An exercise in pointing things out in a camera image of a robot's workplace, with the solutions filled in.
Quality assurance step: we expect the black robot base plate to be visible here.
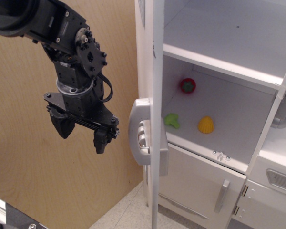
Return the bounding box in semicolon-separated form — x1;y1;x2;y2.
0;199;48;229

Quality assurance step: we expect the green toy broccoli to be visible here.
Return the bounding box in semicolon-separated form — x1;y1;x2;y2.
164;113;180;129

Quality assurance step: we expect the brass upper hinge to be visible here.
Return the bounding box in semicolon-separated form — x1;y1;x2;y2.
241;185;248;197

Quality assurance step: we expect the white toy fridge cabinet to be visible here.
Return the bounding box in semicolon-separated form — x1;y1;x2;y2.
162;0;286;173

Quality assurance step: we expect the white toy fridge door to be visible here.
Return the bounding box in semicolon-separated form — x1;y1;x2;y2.
134;0;164;229

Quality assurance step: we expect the white toy kitchen counter unit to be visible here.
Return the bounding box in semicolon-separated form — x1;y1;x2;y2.
228;128;286;229

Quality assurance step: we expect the brass hinge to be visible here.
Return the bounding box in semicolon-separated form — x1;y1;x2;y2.
233;206;240;216
241;185;248;197

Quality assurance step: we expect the yellow toy corn piece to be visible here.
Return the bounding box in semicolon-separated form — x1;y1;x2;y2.
197;116;215;134

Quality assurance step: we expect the grey oven vent panel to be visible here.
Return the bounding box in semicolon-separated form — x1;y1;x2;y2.
266;169;286;191

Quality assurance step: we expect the red toy tomato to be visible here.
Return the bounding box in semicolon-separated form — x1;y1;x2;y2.
180;78;196;94

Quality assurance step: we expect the grey lower door handle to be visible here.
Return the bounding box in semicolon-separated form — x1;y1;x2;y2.
214;179;230;213

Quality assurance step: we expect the grey ice dispenser panel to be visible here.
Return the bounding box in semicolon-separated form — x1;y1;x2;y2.
128;98;151;165

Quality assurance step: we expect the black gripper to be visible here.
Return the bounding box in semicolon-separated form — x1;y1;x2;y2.
44;93;119;154

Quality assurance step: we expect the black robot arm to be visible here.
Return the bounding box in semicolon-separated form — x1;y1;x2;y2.
0;0;119;154

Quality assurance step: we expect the white lower freezer door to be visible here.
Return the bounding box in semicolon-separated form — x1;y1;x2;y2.
159;144;246;229

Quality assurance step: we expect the white door latch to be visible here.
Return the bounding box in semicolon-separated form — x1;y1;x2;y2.
212;150;231;161

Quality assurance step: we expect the brass lower hinge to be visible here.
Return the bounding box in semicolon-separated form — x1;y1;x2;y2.
233;206;240;216

